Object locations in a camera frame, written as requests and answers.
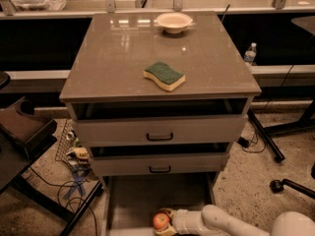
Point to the middle grey drawer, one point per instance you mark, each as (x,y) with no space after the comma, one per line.
(159,164)

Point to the green yellow sponge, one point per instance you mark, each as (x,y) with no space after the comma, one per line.
(164,76)

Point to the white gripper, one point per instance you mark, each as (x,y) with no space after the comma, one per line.
(179,220)

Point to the white bowl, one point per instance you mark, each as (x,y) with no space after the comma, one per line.
(174,23)

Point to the dark brown chair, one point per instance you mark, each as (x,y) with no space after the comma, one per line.
(24,138)

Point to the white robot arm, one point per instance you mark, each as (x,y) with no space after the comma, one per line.
(214,221)

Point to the blue tape strips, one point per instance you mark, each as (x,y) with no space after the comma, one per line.
(76,185)

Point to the black table leg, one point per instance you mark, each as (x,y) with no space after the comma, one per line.
(279,157)

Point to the wire mesh basket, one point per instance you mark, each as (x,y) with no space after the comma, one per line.
(65,142)

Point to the grey drawer cabinet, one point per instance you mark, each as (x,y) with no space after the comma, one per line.
(158,105)

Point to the black office chair base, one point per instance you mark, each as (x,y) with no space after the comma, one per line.
(297,179)

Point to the red apple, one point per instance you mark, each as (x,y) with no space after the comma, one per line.
(161,221)

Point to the top grey drawer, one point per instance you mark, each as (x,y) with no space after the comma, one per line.
(159,131)

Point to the clear plastic water bottle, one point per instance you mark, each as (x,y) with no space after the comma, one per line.
(250,54)

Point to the open bottom grey drawer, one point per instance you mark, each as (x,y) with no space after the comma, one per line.
(132,201)

